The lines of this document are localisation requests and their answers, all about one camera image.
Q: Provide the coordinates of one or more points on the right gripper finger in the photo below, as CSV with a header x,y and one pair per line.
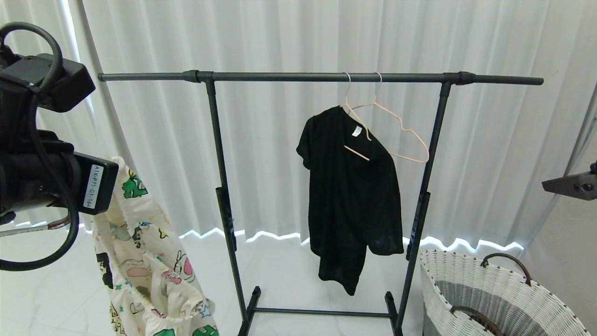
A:
x,y
573,186

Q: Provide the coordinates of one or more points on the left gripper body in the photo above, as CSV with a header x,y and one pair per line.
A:
x,y
21,182

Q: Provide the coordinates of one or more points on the cream printed garment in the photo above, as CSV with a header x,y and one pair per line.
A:
x,y
140,261

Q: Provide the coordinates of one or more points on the pink clothes hanger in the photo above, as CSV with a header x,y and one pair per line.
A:
x,y
410,158
357,153

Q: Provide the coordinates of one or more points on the black garment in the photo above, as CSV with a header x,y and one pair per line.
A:
x,y
354,210

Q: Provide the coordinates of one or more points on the white laundry basket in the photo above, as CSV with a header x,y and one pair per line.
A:
x,y
466,289

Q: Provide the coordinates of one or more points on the black clothes rack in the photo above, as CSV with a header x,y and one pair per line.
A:
x,y
303,76

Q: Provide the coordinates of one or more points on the white curtain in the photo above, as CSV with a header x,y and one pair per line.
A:
x,y
280,37

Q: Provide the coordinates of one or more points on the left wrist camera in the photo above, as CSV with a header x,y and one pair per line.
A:
x,y
60,84

